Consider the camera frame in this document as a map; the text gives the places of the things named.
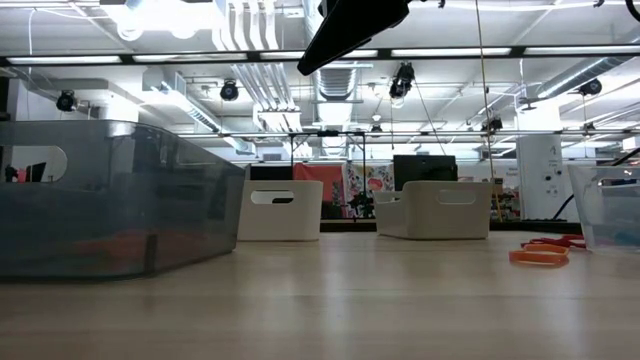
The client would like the blue rubber band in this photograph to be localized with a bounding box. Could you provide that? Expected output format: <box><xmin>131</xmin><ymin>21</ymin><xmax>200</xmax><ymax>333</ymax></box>
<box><xmin>597</xmin><ymin>225</ymin><xmax>640</xmax><ymax>247</ymax></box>

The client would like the red rubber band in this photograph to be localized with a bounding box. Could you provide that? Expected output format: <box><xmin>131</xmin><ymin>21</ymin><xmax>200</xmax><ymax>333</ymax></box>
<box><xmin>519</xmin><ymin>233</ymin><xmax>587</xmax><ymax>250</ymax></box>

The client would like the orange rubber band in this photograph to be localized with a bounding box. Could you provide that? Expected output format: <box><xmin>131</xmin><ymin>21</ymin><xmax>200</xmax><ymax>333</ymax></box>
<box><xmin>508</xmin><ymin>243</ymin><xmax>571</xmax><ymax>268</ymax></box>

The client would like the black pipe stand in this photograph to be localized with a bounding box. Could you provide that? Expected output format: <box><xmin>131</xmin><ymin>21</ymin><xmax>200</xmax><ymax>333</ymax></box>
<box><xmin>288</xmin><ymin>128</ymin><xmax>369</xmax><ymax>221</ymax></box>

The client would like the black ceiling spotlight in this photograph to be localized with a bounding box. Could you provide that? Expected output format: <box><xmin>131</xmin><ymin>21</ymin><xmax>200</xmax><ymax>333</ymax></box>
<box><xmin>55</xmin><ymin>89</ymin><xmax>79</xmax><ymax>113</ymax></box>
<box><xmin>579</xmin><ymin>78</ymin><xmax>604</xmax><ymax>98</ymax></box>
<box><xmin>219</xmin><ymin>78</ymin><xmax>240</xmax><ymax>102</ymax></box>

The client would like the black overhead light bar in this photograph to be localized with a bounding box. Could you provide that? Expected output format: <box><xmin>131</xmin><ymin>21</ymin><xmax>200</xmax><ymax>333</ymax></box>
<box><xmin>0</xmin><ymin>45</ymin><xmax>640</xmax><ymax>68</ymax></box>

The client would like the floral cloth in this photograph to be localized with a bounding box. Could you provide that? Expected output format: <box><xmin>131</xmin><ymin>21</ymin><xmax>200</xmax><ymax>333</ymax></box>
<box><xmin>342</xmin><ymin>162</ymin><xmax>396</xmax><ymax>219</ymax></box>

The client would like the red cloth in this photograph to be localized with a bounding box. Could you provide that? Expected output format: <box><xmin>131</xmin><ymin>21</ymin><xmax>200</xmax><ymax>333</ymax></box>
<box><xmin>292</xmin><ymin>163</ymin><xmax>345</xmax><ymax>219</ymax></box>

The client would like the black monitor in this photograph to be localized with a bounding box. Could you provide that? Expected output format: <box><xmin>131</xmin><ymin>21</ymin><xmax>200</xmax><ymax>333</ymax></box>
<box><xmin>393</xmin><ymin>154</ymin><xmax>459</xmax><ymax>192</ymax></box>

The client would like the black board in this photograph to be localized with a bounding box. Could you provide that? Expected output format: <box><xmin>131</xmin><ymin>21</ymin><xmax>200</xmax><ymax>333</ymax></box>
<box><xmin>248</xmin><ymin>164</ymin><xmax>295</xmax><ymax>182</ymax></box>

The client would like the small black tripod device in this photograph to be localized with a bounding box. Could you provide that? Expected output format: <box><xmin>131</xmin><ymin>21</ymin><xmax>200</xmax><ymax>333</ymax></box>
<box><xmin>349</xmin><ymin>191</ymin><xmax>376</xmax><ymax>220</ymax></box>

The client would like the frosted white plastic basket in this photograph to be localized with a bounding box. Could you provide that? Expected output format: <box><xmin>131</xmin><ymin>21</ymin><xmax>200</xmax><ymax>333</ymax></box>
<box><xmin>373</xmin><ymin>180</ymin><xmax>495</xmax><ymax>240</ymax></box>

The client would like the white cabinet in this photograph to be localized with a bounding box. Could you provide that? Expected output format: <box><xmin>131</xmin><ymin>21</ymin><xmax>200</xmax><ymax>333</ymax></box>
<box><xmin>516</xmin><ymin>134</ymin><xmax>581</xmax><ymax>222</ymax></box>

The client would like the smoky grey translucent basket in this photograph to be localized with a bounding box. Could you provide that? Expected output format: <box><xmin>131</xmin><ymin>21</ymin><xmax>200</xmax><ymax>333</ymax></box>
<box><xmin>0</xmin><ymin>119</ymin><xmax>246</xmax><ymax>280</ymax></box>

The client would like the clear plastic basket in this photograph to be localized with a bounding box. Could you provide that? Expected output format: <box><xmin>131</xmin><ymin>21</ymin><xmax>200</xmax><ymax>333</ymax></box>
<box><xmin>567</xmin><ymin>163</ymin><xmax>640</xmax><ymax>254</ymax></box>

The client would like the silver ventilation duct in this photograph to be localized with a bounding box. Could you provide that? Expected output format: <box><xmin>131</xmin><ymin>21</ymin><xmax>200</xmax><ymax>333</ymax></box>
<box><xmin>303</xmin><ymin>0</ymin><xmax>374</xmax><ymax>101</ymax></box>
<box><xmin>535</xmin><ymin>55</ymin><xmax>626</xmax><ymax>100</ymax></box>

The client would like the black ceiling camera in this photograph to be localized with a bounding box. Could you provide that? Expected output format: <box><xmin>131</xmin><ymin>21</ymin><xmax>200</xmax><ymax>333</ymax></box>
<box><xmin>388</xmin><ymin>62</ymin><xmax>416</xmax><ymax>100</ymax></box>

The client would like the thin hanging cord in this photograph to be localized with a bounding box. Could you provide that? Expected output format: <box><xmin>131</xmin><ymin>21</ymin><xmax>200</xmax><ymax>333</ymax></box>
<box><xmin>473</xmin><ymin>0</ymin><xmax>503</xmax><ymax>222</ymax></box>

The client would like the black aluminium table frame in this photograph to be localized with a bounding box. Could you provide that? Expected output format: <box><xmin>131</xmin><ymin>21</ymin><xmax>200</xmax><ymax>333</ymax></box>
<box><xmin>319</xmin><ymin>219</ymin><xmax>584</xmax><ymax>235</ymax></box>

